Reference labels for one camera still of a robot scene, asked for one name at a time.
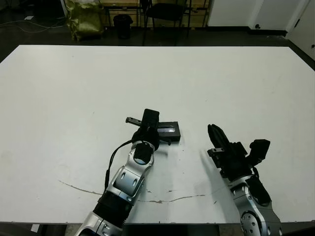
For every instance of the black chair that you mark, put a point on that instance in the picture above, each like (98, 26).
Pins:
(165, 12)

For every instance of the black box lid with window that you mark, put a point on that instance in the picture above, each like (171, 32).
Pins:
(169, 130)

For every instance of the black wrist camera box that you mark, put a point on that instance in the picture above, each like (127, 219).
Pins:
(150, 119)
(259, 148)

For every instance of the black trash bin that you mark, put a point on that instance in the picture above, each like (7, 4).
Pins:
(121, 25)

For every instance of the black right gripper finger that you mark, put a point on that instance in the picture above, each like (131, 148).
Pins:
(222, 137)
(213, 137)

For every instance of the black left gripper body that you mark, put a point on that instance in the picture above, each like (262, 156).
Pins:
(145, 134)

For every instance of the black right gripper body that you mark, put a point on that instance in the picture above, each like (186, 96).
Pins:
(232, 162)

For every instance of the black round door stopper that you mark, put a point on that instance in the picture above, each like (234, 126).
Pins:
(257, 25)

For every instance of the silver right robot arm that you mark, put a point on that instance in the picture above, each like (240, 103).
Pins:
(256, 209)

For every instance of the white paper sheet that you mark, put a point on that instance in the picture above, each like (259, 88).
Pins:
(28, 17)

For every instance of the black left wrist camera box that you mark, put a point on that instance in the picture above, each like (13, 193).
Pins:
(150, 119)

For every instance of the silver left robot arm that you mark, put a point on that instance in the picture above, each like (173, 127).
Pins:
(123, 186)

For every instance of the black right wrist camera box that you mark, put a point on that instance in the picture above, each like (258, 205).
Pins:
(259, 148)

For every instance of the large crinkled plastic bag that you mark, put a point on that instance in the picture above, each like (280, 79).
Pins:
(83, 22)

